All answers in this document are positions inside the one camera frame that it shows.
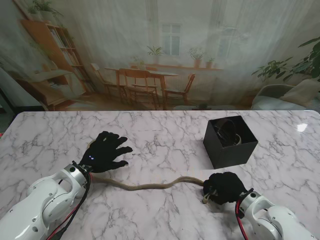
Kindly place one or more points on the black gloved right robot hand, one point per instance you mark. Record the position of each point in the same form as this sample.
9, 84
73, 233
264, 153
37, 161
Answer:
225, 187

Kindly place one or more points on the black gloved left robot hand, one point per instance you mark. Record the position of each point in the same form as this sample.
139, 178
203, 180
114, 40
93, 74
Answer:
107, 155

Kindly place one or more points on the black square storage box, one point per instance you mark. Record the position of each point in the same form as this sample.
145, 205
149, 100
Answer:
235, 156

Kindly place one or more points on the beige braided belt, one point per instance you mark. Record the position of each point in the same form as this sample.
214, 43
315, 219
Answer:
238, 140
150, 186

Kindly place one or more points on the black woven belt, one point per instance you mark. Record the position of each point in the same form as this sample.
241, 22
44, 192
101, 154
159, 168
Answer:
226, 132

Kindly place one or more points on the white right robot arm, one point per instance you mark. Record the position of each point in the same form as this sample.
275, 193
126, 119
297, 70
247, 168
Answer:
270, 217

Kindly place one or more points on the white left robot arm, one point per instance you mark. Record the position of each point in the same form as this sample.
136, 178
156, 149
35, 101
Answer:
42, 202

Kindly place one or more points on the printed room scene backdrop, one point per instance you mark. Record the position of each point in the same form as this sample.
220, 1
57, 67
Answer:
160, 50

